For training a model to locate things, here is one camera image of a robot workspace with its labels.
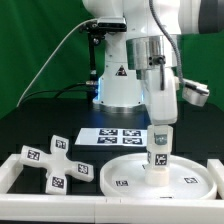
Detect grey camera cable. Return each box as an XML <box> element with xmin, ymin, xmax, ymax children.
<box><xmin>16</xmin><ymin>18</ymin><xmax>99</xmax><ymax>108</ymax></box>

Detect white round table top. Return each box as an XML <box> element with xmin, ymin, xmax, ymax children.
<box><xmin>100</xmin><ymin>153</ymin><xmax>217</xmax><ymax>199</ymax></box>

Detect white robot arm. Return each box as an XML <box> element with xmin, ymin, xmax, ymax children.
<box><xmin>82</xmin><ymin>0</ymin><xmax>224</xmax><ymax>145</ymax></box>

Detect black base cables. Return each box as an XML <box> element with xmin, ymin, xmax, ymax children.
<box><xmin>18</xmin><ymin>82</ymin><xmax>98</xmax><ymax>107</ymax></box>

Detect white fiducial marker sheet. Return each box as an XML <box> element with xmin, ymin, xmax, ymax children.
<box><xmin>75</xmin><ymin>128</ymin><xmax>147</xmax><ymax>147</ymax></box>

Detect camera on black stand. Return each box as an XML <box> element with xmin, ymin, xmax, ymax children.
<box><xmin>79</xmin><ymin>17</ymin><xmax>127</xmax><ymax>100</ymax></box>

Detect white cross table base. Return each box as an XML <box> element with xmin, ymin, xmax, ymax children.
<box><xmin>20</xmin><ymin>135</ymin><xmax>94</xmax><ymax>195</ymax></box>

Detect white workspace border frame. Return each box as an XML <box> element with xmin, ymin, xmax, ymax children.
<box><xmin>0</xmin><ymin>154</ymin><xmax>224</xmax><ymax>224</ymax></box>

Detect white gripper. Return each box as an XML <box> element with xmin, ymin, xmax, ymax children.
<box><xmin>143</xmin><ymin>68</ymin><xmax>178</xmax><ymax>145</ymax></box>

